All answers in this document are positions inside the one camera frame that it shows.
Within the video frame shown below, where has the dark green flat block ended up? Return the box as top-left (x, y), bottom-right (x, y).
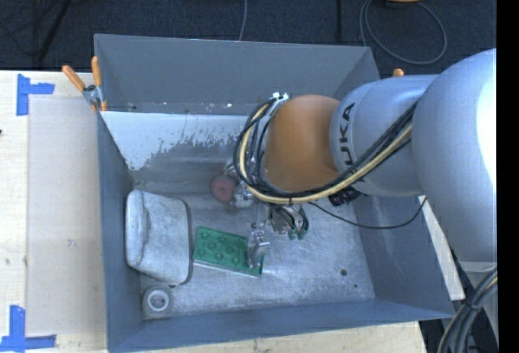
top-left (191, 226), bottom-right (265, 278)

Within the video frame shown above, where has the grey metal bin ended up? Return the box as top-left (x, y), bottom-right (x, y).
top-left (92, 33), bottom-right (456, 353)

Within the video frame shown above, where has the pink round disc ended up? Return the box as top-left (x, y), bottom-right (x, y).
top-left (209, 175), bottom-right (238, 203)

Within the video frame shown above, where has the white plastic container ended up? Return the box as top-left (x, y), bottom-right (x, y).
top-left (124, 188), bottom-right (195, 286)

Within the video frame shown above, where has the pale flat board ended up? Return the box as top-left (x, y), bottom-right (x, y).
top-left (24, 93), bottom-right (109, 338)

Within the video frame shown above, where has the white ring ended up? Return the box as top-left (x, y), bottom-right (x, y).
top-left (141, 285), bottom-right (174, 316)

